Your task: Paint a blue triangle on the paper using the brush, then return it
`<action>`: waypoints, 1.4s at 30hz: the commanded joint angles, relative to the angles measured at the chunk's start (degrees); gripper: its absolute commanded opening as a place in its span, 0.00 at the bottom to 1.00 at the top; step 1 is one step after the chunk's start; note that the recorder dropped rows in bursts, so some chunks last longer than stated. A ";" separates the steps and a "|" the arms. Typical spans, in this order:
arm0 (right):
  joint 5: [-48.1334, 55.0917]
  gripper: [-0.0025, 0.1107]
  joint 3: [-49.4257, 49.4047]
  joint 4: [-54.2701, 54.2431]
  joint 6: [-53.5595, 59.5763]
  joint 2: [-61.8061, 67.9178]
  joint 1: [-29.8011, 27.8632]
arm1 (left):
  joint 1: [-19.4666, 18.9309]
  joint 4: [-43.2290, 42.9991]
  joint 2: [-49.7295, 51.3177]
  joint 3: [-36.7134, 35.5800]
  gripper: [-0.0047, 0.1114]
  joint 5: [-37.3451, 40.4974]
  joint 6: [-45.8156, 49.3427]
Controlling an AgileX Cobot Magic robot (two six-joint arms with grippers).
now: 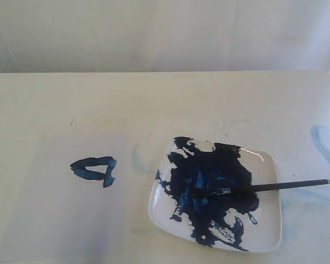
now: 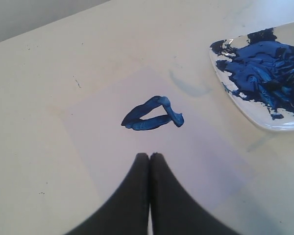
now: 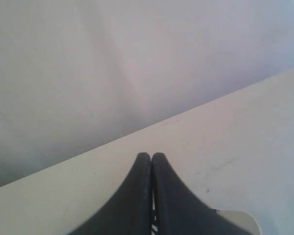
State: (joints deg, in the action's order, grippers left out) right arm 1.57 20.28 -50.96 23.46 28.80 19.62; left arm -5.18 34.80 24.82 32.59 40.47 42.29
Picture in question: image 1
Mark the black paintbrush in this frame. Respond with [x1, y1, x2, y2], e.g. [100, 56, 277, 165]
[192, 179, 330, 198]

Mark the white square paint plate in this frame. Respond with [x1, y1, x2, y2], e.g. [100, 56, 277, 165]
[148, 136, 282, 253]

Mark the white sheet of paper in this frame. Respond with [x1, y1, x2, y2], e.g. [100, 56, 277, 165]
[0, 133, 128, 262]

